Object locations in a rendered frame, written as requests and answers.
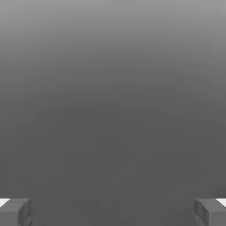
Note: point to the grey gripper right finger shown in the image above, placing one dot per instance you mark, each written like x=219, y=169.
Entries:
x=214, y=213

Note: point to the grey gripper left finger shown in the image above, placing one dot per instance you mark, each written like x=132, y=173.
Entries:
x=12, y=213

